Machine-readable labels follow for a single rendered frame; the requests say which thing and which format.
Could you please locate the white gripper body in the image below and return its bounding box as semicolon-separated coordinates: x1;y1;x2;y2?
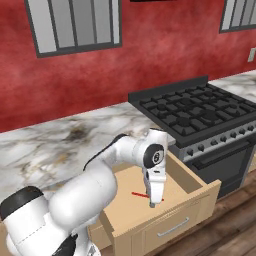
146;173;167;204

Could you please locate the light wood open drawer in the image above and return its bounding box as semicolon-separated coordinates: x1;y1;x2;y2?
87;150;222;256

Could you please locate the black and steel gas stove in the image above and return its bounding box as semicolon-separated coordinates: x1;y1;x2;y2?
127;75;256;200

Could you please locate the large grey barred window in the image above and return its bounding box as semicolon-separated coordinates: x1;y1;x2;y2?
24;0;123;59

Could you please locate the black range hood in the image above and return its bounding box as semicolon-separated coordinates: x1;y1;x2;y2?
129;0;175;3

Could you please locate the small grey barred window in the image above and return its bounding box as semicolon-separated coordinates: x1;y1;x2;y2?
218;0;256;34

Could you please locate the silver drawer handle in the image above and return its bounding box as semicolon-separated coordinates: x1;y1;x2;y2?
156;216;190;238

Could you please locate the black oven door handle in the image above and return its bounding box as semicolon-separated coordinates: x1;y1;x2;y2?
192;141;255;171

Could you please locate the beige wall outlet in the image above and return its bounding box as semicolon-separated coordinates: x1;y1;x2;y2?
247;47;256;63

